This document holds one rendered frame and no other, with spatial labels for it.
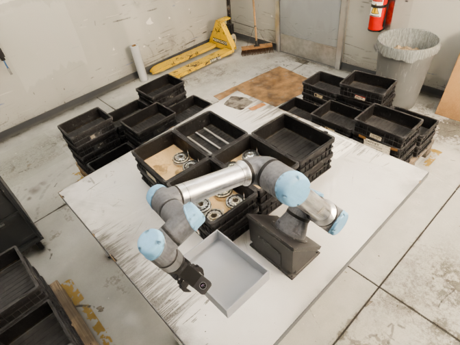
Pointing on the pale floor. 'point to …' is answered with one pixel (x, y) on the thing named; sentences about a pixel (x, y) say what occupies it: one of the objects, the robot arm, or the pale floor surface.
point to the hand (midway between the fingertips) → (200, 286)
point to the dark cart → (16, 223)
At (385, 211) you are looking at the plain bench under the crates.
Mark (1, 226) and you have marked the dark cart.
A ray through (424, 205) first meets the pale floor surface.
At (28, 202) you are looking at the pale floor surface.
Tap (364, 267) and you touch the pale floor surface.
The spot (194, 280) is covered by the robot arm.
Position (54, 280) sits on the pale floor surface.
